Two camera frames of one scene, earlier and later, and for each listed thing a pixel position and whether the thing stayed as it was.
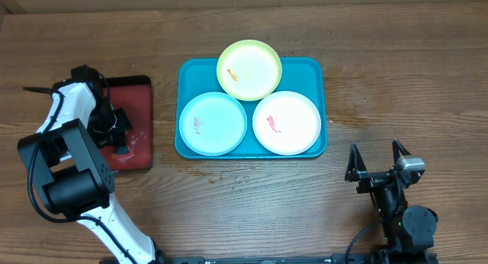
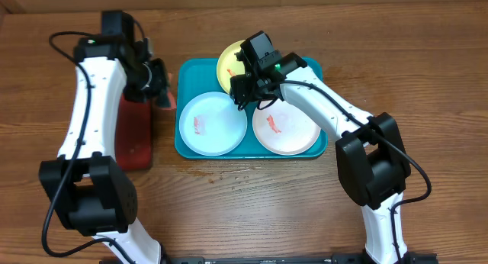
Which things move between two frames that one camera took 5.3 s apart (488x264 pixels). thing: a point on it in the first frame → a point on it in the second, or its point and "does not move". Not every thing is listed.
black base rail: x=337 y=259 does not move
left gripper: x=99 y=138 → x=160 y=69
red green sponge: x=122 y=152 → x=172 y=104
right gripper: x=355 y=172 → x=245 y=91
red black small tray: x=133 y=94 does not move
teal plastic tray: x=306 y=76 does not move
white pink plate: x=286 y=123 does not move
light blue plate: x=213 y=123 does not move
